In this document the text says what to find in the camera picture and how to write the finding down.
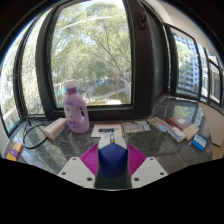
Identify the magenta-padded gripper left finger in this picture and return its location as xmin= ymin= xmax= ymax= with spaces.
xmin=56 ymin=143 xmax=101 ymax=189

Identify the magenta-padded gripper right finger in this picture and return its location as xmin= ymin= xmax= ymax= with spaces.
xmin=125 ymin=143 xmax=169 ymax=189

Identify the blue and white computer mouse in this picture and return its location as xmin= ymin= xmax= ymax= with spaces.
xmin=97 ymin=132 xmax=129 ymax=180

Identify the colourful leaflet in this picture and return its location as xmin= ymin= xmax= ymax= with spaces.
xmin=121 ymin=119 xmax=152 ymax=134

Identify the orange and white box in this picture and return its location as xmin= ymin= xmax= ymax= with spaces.
xmin=43 ymin=117 xmax=69 ymax=141

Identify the colourful booklet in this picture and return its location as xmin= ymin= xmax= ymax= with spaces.
xmin=146 ymin=116 xmax=174 ymax=133

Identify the white booklet with dark picture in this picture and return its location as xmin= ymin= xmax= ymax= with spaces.
xmin=90 ymin=123 xmax=125 ymax=139

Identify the blue box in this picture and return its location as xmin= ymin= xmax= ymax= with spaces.
xmin=191 ymin=133 xmax=208 ymax=152

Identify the dark red book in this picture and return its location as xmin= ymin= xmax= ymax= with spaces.
xmin=167 ymin=115 xmax=200 ymax=142

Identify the purple detergent bottle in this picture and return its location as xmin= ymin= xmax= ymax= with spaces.
xmin=62 ymin=79 xmax=91 ymax=134

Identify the black cable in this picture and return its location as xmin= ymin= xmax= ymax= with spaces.
xmin=21 ymin=119 xmax=50 ymax=150

